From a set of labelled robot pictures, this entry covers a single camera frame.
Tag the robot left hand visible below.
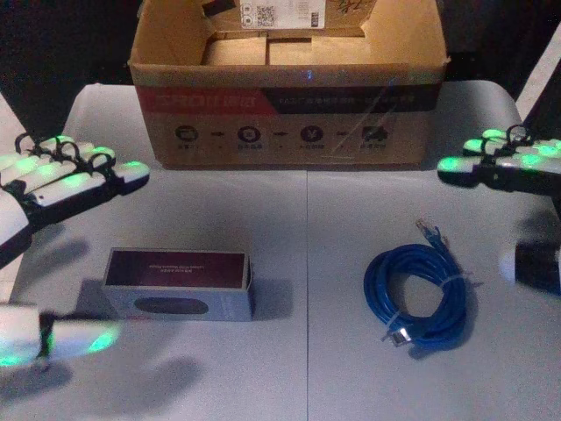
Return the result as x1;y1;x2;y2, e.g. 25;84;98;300
0;133;151;372

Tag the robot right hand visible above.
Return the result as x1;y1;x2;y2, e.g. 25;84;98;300
437;125;561;286

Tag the white mouse box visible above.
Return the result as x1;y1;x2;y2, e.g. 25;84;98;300
101;247;255;324

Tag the small blue object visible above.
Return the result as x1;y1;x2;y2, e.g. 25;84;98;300
363;218;472;350

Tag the brown cardboard box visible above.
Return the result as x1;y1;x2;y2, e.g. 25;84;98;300
126;0;451;171

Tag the white slanted board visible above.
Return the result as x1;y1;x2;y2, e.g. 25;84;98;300
515;41;561;131

